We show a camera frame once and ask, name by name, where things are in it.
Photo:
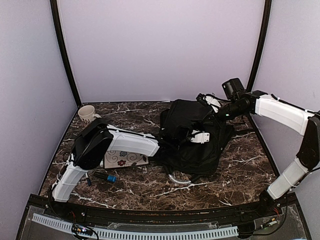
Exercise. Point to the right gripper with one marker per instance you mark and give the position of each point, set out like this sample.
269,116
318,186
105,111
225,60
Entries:
214,108

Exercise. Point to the black student backpack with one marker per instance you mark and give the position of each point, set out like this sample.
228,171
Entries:
197,160

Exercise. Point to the black marker with blue cap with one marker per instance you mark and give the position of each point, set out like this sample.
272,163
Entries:
105,177

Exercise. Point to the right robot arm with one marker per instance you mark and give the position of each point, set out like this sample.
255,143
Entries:
304,122

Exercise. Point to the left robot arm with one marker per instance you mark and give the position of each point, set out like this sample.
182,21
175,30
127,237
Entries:
89,149

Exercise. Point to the square floral ceramic plate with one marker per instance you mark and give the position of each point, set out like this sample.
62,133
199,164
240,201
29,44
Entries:
123,159

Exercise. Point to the cream mug with plant print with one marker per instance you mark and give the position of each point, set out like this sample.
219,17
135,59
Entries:
87,114

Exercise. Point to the blue white pen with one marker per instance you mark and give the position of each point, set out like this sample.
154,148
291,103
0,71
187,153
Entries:
88,179

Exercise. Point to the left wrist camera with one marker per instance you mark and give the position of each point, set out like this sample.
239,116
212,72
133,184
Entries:
183,130

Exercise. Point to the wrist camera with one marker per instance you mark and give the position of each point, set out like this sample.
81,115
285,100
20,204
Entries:
232,87
183,130

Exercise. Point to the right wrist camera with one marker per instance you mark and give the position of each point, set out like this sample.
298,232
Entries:
232,87

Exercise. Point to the white slotted cable duct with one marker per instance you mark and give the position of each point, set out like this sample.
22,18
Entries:
134,232

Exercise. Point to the right black frame post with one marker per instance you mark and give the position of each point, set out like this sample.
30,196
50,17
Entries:
260,44

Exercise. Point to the black frame post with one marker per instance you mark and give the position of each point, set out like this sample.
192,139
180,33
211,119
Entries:
260,44
63,51

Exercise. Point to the black front table rail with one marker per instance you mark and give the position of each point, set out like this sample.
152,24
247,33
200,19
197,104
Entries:
90,215

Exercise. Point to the left black frame post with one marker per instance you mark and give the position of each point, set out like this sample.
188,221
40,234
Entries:
63,51

